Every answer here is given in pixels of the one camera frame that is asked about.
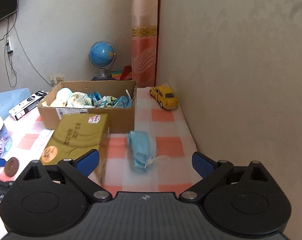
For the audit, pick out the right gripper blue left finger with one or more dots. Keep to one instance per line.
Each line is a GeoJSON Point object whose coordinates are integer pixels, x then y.
{"type": "Point", "coordinates": [87, 163]}

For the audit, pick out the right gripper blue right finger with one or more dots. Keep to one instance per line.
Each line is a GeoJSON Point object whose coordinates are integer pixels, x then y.
{"type": "Point", "coordinates": [202, 164]}

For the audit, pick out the brown hair scrunchie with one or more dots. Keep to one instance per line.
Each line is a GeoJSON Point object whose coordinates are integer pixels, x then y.
{"type": "Point", "coordinates": [11, 167]}

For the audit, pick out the blue face mask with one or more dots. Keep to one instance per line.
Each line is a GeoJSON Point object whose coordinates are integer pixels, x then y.
{"type": "Point", "coordinates": [144, 150]}
{"type": "Point", "coordinates": [125, 101]}

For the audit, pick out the blue embroidered sachet with tassel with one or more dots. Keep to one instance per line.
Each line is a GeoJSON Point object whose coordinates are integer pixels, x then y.
{"type": "Point", "coordinates": [99, 101]}

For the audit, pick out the cream drawstring pouch with tassel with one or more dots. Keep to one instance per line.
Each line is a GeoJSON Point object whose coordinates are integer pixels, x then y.
{"type": "Point", "coordinates": [79, 100]}

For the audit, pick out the white knotted cloth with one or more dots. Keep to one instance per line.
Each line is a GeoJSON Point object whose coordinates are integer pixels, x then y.
{"type": "Point", "coordinates": [61, 98]}

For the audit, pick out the gold tissue pack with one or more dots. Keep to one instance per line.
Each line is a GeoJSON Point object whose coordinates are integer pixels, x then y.
{"type": "Point", "coordinates": [76, 135]}

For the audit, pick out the black white pen box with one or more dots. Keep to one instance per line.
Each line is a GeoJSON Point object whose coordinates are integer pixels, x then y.
{"type": "Point", "coordinates": [27, 105]}

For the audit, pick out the cardboard box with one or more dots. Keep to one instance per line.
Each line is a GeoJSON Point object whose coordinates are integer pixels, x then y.
{"type": "Point", "coordinates": [121, 120]}

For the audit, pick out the checkered pink tablecloth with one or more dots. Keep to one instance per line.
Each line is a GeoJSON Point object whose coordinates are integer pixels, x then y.
{"type": "Point", "coordinates": [169, 170]}

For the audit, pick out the yellow toy car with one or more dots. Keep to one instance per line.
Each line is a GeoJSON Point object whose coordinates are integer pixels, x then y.
{"type": "Point", "coordinates": [165, 97]}

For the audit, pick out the colourful rainbow toy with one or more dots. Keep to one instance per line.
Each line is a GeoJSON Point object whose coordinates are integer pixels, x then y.
{"type": "Point", "coordinates": [122, 75]}

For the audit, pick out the blue desk globe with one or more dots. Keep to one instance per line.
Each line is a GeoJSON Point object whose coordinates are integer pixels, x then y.
{"type": "Point", "coordinates": [102, 55]}

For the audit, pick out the orange patterned curtain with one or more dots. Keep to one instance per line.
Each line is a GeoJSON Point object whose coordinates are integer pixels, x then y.
{"type": "Point", "coordinates": [144, 39]}

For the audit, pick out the wall power socket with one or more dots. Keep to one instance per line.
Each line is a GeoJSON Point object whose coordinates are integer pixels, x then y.
{"type": "Point", "coordinates": [55, 79]}

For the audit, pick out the white power strip with cables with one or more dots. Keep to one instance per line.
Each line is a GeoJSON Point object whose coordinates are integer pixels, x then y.
{"type": "Point", "coordinates": [8, 54]}

